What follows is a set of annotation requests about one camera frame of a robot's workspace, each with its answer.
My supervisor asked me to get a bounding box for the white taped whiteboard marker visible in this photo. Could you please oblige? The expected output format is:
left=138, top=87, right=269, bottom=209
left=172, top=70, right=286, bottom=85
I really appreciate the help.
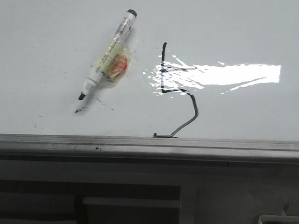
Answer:
left=78, top=9, right=137, bottom=100

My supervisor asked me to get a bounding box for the white whiteboard with aluminium frame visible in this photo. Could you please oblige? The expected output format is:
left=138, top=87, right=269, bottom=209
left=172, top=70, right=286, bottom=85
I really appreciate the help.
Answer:
left=0, top=0, right=299, bottom=163

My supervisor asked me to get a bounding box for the grey metal frame structure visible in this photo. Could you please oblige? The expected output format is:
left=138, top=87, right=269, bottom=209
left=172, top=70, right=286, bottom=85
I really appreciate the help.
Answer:
left=0, top=180, right=181, bottom=224

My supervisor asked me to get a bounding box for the white wire rack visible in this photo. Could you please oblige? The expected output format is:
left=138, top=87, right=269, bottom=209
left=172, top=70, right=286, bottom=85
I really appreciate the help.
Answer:
left=257, top=204, right=299, bottom=224

